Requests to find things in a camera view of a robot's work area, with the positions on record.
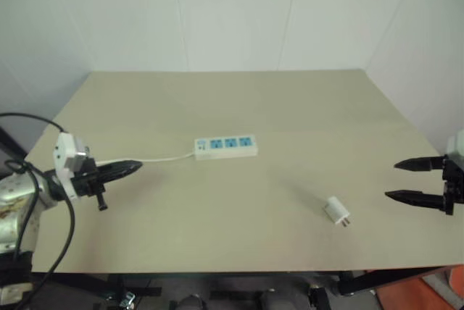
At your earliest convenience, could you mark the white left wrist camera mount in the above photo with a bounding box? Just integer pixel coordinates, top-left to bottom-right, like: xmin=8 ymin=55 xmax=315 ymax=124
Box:
xmin=52 ymin=132 xmax=90 ymax=202

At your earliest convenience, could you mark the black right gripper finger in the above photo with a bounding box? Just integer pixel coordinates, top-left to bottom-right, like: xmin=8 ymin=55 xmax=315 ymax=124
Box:
xmin=384 ymin=189 xmax=447 ymax=212
xmin=394 ymin=156 xmax=446 ymax=174

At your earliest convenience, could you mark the white power strip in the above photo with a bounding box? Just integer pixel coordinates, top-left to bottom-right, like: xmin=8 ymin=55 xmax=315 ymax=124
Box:
xmin=193 ymin=135 xmax=260 ymax=161

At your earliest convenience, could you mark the dark rounded shape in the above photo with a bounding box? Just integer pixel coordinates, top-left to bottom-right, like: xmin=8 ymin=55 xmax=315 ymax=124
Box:
xmin=176 ymin=295 xmax=210 ymax=310

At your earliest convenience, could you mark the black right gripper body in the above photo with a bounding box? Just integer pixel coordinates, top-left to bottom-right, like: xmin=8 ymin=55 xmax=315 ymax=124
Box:
xmin=441 ymin=154 xmax=464 ymax=217

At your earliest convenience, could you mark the black table frame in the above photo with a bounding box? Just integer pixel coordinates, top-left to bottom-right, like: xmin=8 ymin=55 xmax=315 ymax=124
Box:
xmin=30 ymin=265 xmax=452 ymax=310

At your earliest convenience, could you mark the white power cable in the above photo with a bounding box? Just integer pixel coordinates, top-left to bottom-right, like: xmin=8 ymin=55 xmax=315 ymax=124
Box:
xmin=95 ymin=151 xmax=196 ymax=165

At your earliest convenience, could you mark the orange object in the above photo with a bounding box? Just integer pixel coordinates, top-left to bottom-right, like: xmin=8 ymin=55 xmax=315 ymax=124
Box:
xmin=364 ymin=265 xmax=464 ymax=310

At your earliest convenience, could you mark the white plug adapter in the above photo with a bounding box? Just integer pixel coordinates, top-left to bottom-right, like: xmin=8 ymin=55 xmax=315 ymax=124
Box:
xmin=323 ymin=196 xmax=352 ymax=228

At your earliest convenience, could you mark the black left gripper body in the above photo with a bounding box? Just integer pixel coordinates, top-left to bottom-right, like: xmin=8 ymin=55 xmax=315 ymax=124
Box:
xmin=70 ymin=157 xmax=109 ymax=213

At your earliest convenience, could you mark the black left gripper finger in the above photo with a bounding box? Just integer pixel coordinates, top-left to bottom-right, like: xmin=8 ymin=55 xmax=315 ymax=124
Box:
xmin=97 ymin=167 xmax=141 ymax=185
xmin=95 ymin=159 xmax=144 ymax=175

